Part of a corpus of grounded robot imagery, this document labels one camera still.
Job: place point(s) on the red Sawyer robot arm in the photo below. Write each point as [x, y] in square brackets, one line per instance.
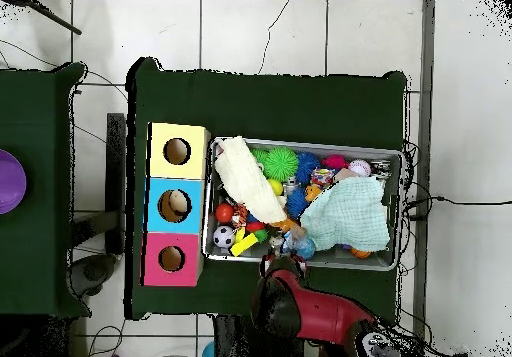
[320, 313]

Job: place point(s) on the wooden box with three holes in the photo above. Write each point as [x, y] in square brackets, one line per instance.
[188, 169]

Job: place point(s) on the yellow toy block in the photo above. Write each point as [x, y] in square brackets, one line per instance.
[244, 245]

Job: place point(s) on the small soccer ball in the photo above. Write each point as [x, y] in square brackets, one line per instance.
[224, 237]

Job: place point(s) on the orange-red smooth ball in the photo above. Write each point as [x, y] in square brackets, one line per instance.
[224, 213]

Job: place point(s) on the blue spiky rubber ball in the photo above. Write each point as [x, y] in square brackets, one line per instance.
[308, 167]
[296, 204]

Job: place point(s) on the yellow smooth ball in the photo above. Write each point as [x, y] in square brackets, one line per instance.
[276, 187]

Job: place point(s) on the cream knitted cloth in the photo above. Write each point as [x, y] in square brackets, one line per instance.
[244, 181]

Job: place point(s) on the mint knitted cloth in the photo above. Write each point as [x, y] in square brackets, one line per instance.
[348, 217]

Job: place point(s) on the light blue ball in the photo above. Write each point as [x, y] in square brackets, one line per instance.
[208, 352]

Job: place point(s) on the green spiky rubber ball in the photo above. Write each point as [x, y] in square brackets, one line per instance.
[280, 164]

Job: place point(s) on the white baseball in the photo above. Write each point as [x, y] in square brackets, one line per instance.
[360, 168]

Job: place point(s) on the dark green table cloth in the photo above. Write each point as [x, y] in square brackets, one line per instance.
[260, 105]
[36, 113]

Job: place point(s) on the grey rounded stand foot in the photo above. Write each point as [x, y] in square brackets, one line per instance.
[94, 271]

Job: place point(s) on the purple bowl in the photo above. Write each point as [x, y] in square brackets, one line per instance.
[10, 181]

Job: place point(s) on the dark thin rod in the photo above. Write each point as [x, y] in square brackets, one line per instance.
[60, 21]

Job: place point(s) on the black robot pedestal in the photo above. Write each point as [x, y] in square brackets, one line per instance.
[236, 341]

